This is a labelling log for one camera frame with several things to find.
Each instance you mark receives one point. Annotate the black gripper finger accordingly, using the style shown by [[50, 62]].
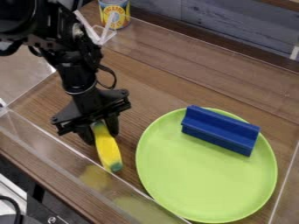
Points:
[[86, 134], [113, 125]]

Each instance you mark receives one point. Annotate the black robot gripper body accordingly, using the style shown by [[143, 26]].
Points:
[[91, 107]]

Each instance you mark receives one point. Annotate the yellow toy banana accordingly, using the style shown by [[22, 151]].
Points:
[[109, 151]]

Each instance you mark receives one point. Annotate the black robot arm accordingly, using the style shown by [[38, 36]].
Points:
[[46, 26]]

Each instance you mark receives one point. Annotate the green round plate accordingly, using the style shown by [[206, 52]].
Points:
[[199, 181]]

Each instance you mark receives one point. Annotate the blue plastic block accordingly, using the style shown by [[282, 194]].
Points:
[[221, 130]]

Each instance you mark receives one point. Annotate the yellow labelled tin can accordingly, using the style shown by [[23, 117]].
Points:
[[117, 9]]

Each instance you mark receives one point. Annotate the clear acrylic enclosure wall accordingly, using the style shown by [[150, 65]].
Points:
[[170, 71]]

